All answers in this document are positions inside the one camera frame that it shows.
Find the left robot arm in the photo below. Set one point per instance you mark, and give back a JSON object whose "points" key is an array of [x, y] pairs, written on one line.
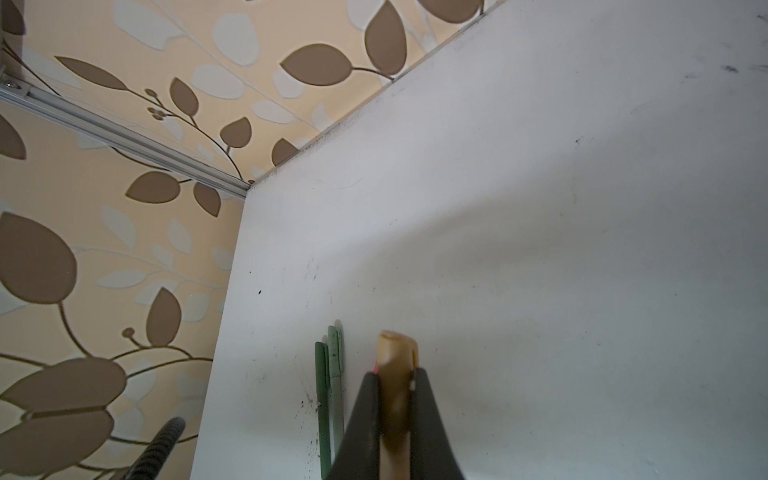
{"points": [[151, 461]]}

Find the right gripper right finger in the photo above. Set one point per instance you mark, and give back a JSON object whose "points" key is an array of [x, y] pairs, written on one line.
{"points": [[431, 456]]}

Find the olive green fineliner pen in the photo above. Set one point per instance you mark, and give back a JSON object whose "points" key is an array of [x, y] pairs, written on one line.
{"points": [[322, 393]]}

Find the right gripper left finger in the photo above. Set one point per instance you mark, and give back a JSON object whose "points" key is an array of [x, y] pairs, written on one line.
{"points": [[359, 453]]}

